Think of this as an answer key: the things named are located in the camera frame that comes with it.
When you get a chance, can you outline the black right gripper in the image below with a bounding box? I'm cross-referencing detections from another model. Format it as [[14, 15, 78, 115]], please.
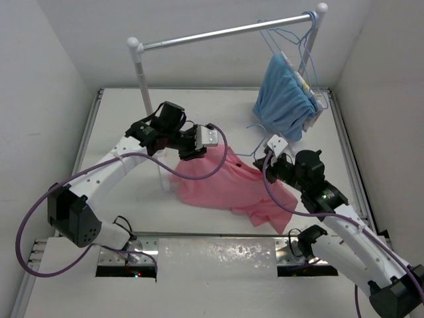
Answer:
[[254, 150, 307, 193]]

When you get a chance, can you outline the light blue wire hanger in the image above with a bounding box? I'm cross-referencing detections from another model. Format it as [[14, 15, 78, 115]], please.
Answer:
[[229, 123, 268, 160]]

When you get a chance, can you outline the pink t shirt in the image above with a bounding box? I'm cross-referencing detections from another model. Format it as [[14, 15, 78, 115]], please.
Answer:
[[170, 144, 298, 234]]

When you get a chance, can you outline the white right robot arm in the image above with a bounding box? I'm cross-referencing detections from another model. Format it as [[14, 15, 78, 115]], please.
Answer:
[[254, 147, 423, 317]]

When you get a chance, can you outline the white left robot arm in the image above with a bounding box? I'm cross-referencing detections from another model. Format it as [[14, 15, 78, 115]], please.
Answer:
[[48, 101, 216, 250]]

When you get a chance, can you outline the patterned white garment on hanger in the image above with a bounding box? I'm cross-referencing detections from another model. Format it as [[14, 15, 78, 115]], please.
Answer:
[[281, 50, 324, 133]]

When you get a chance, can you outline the blue t shirt on hanger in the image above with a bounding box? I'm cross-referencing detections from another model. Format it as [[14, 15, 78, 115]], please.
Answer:
[[252, 54, 317, 142]]

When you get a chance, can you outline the blue hanger at rack end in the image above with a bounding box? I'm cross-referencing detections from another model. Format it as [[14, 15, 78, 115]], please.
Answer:
[[297, 11, 329, 109]]

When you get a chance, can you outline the white foreground cover board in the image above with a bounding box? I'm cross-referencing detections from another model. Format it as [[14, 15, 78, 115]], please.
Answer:
[[25, 238, 375, 317]]

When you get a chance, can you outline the white clothes rack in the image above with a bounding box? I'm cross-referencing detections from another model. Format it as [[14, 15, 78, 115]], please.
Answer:
[[126, 2, 329, 194]]

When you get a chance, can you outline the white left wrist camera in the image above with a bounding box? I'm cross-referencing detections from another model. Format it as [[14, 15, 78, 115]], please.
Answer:
[[195, 125, 219, 150]]

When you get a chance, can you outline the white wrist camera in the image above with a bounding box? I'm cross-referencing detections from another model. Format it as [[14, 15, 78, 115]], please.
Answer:
[[266, 134, 288, 158], [195, 125, 219, 150]]

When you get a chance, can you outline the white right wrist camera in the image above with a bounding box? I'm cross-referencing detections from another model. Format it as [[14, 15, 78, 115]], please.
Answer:
[[266, 134, 288, 158]]

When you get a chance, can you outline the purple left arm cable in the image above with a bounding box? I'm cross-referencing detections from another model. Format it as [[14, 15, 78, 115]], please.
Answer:
[[15, 123, 229, 278]]

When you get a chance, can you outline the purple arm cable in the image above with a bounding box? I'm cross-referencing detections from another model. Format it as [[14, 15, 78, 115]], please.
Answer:
[[15, 123, 229, 278], [262, 154, 424, 318]]

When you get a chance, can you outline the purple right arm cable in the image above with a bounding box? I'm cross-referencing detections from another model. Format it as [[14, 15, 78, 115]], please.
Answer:
[[262, 154, 424, 318]]

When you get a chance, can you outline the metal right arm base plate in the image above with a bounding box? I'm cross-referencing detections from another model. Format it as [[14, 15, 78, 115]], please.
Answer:
[[274, 238, 337, 265]]

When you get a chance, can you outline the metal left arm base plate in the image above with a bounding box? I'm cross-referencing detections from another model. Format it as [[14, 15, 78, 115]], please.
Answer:
[[98, 239, 159, 266]]

